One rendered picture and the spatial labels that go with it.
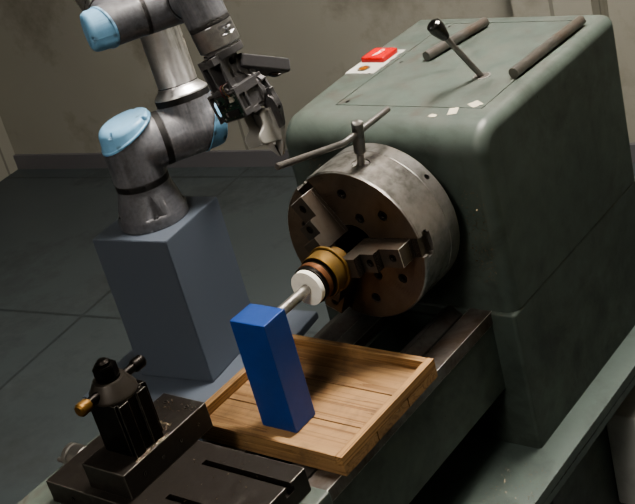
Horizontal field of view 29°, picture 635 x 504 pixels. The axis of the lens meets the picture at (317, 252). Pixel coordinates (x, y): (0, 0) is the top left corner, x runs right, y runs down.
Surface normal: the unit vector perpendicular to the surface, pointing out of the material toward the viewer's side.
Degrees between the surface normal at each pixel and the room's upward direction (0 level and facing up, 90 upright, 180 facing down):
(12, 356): 0
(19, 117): 90
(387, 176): 32
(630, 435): 90
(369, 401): 0
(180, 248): 90
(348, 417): 0
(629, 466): 90
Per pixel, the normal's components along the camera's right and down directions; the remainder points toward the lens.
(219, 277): 0.85, 0.03
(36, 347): -0.24, -0.87
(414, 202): 0.54, -0.37
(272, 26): -0.47, 0.50
